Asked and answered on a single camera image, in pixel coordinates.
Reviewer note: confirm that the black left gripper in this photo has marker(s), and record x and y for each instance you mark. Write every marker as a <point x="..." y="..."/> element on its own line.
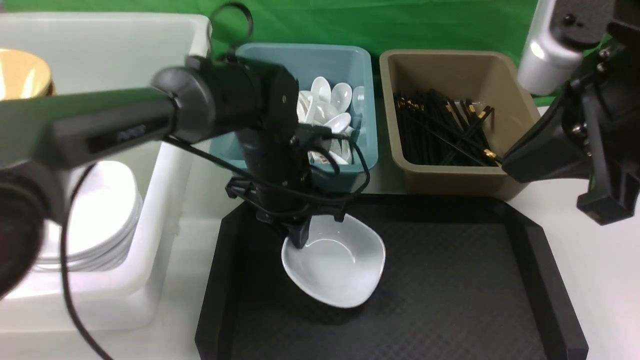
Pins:
<point x="278" y="180"/>

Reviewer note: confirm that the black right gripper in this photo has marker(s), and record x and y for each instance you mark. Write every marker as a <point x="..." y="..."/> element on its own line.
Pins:
<point x="591" y="131"/>

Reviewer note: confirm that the white square dish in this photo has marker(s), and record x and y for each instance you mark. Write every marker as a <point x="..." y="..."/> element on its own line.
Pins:
<point x="341" y="263"/>

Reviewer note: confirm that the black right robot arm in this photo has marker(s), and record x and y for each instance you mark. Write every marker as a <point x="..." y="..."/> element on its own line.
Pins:
<point x="588" y="51"/>

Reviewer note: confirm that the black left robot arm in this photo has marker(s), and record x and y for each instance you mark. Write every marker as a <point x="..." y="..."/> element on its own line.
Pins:
<point x="239" y="113"/>

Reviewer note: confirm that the brown plastic chopstick bin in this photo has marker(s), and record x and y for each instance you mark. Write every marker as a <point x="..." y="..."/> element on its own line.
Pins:
<point x="488" y="78"/>

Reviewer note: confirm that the pile of white spoons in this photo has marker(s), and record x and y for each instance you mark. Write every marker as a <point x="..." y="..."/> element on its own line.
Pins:
<point x="339" y="107"/>

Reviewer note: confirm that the white plastic tub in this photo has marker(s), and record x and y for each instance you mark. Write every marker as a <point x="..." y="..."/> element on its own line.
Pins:
<point x="101" y="52"/>

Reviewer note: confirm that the green backdrop cloth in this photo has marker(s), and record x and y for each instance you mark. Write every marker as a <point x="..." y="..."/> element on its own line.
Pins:
<point x="375" y="25"/>

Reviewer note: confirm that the pile of black chopsticks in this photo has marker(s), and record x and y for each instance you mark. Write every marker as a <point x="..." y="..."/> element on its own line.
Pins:
<point x="436" y="130"/>

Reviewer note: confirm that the black serving tray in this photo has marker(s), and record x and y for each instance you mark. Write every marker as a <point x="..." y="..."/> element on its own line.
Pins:
<point x="466" y="278"/>

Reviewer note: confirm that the teal plastic spoon bin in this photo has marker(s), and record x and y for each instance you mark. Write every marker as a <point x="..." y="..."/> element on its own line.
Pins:
<point x="338" y="64"/>

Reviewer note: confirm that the stack of white dishes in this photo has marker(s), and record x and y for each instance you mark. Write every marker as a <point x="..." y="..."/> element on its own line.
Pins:
<point x="103" y="219"/>

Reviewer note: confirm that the stack of tan bowls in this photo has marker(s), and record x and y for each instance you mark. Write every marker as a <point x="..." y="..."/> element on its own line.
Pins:
<point x="24" y="76"/>

